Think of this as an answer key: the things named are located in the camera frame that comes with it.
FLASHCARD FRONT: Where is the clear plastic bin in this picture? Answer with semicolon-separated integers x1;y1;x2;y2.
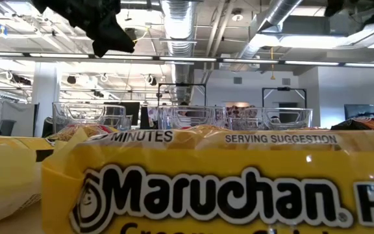
227;107;314;131
52;101;133;131
147;105;227;130

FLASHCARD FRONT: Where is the black metal gantry frame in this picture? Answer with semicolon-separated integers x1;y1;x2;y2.
261;86;307;109

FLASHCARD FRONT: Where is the red patterned background object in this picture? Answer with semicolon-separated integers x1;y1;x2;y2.
225;104;256;128

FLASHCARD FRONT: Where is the grey partition panel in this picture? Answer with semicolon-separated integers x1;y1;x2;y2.
0;101;40;137

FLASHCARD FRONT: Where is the silver round ventilation duct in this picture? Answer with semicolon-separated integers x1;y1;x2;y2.
160;0;197;105
232;0;305;71

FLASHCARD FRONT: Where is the yellow hanging cord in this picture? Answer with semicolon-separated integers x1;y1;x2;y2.
269;47;276;81

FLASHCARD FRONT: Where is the white round ceiling sensor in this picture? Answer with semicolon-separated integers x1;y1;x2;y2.
231;8;244;22

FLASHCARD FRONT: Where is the black ceiling device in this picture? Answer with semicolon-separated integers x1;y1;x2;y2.
125;27;139;42

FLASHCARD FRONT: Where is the horizontal LED light bar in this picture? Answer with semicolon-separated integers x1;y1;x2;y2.
0;51;374;68

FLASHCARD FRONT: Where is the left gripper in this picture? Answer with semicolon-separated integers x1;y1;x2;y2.
31;0;135;58

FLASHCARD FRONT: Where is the blue yellow noodle packet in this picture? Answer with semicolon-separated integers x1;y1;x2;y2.
45;124;119;142

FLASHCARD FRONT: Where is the black computer monitor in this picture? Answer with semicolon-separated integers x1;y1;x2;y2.
104;101;141;127

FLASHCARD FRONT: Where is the yellow creamy chicken noodle packet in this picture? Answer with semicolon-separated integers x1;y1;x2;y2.
0;135;56;228
40;124;374;234

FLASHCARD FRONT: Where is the grey computer monitor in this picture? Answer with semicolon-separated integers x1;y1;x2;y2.
344;103;374;121

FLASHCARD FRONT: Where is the person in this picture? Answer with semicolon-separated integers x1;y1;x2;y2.
179;101;191;127

